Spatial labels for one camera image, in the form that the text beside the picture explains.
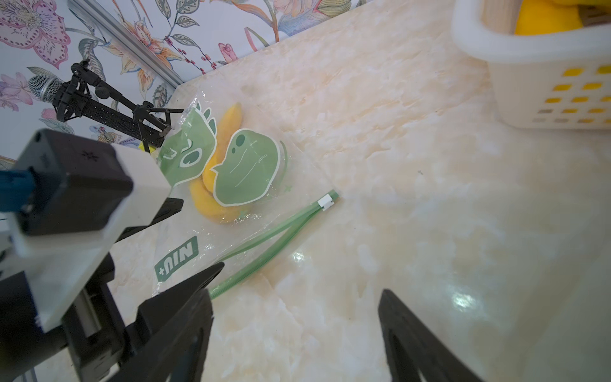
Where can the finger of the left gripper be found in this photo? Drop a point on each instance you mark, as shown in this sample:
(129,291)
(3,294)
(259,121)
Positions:
(155,312)

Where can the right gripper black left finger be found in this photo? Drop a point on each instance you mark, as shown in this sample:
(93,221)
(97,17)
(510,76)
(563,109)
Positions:
(178,351)

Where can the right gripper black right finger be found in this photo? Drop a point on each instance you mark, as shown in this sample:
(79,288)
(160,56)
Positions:
(413,352)

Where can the zip-top bag bananas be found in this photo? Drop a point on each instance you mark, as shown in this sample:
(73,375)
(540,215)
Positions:
(262,170)

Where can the yellow banana bunch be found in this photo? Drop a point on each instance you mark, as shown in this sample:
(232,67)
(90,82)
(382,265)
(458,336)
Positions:
(538,17)

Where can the black microphone tripod stand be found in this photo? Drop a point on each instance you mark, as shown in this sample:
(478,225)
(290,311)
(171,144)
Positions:
(86,94)

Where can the white plastic basket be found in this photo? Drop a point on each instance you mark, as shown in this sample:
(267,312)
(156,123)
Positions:
(550,81)

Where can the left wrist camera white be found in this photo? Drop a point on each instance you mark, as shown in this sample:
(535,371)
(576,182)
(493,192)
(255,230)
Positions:
(81,195)

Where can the left corner aluminium post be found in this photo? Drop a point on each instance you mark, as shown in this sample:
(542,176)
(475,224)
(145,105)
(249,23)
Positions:
(125,39)

